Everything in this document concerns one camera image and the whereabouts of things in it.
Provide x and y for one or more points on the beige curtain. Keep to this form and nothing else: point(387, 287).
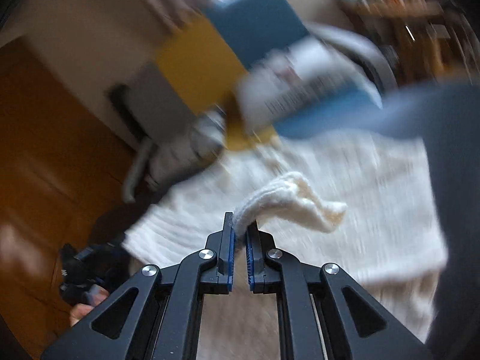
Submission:
point(168, 0)

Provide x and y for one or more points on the blue yellow grey sofa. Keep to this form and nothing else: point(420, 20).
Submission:
point(255, 18)

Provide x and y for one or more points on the white printed cushion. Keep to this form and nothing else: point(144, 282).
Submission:
point(300, 82)

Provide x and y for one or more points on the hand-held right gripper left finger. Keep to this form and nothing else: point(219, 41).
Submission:
point(231, 262)

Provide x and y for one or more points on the white knit sweater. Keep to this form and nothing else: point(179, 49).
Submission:
point(337, 232)

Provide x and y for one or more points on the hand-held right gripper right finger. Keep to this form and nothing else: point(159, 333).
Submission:
point(250, 266)

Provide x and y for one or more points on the person's left hand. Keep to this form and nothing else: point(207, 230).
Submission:
point(84, 309)

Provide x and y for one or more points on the wooden desk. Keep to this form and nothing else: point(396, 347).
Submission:
point(412, 11)

